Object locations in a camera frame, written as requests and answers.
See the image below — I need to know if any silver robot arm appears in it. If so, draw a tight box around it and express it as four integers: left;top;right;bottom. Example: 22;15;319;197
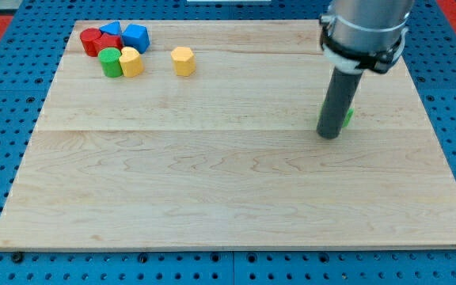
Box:
319;0;414;75

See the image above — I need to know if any yellow hexagon block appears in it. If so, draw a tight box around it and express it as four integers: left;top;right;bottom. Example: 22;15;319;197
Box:
171;47;196;77

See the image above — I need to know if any green star block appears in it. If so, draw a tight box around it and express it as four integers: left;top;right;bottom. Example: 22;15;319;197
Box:
317;101;354;131

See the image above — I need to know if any red star block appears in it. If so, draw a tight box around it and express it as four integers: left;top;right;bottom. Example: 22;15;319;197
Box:
93;33;123;56

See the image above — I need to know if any wooden board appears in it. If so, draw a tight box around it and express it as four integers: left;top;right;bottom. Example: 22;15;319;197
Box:
0;21;456;252

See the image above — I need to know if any yellow heart block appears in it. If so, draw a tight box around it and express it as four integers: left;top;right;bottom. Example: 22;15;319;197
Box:
119;47;144;78

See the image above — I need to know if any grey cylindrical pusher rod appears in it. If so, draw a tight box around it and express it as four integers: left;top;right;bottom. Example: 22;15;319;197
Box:
316;67;363;139

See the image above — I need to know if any blue cube block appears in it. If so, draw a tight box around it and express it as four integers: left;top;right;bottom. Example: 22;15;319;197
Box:
122;24;150;54

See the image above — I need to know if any green cylinder block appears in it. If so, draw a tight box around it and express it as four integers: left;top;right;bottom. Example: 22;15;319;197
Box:
98;47;123;78

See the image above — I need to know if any blue triangle block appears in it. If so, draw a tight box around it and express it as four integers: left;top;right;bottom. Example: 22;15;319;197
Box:
99;21;122;36

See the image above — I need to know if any red cylinder block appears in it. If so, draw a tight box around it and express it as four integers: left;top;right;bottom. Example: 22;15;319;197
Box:
79;28;101;57

